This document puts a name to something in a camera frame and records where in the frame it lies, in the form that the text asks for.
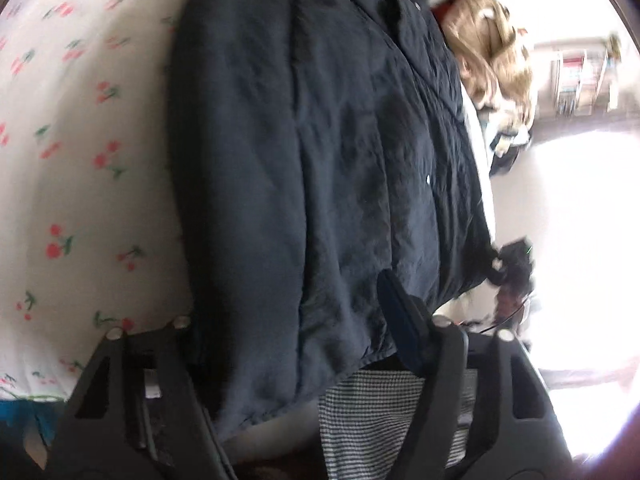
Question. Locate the beige fleece robe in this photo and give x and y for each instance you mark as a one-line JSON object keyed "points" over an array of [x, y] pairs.
{"points": [[500, 60]]}

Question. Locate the dark navy button shirt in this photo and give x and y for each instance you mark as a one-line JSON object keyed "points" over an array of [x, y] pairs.
{"points": [[325, 160]]}

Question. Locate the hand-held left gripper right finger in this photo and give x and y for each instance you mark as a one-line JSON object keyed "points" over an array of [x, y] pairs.
{"points": [[405, 325]]}

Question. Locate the white bookshelf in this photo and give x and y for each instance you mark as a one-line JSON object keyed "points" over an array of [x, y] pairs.
{"points": [[575, 80]]}

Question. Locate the black garment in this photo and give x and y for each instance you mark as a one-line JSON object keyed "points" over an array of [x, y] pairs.
{"points": [[505, 163]]}

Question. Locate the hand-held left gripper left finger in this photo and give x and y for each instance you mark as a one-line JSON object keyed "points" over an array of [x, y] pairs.
{"points": [[167, 360]]}

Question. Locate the teal blue cloth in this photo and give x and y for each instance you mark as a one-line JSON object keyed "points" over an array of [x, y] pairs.
{"points": [[22, 417]]}

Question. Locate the cherry print bed sheet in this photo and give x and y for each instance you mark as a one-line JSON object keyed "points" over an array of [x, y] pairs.
{"points": [[75, 160]]}

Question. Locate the grey checkered cloth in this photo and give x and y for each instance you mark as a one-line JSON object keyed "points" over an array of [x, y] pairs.
{"points": [[370, 410]]}

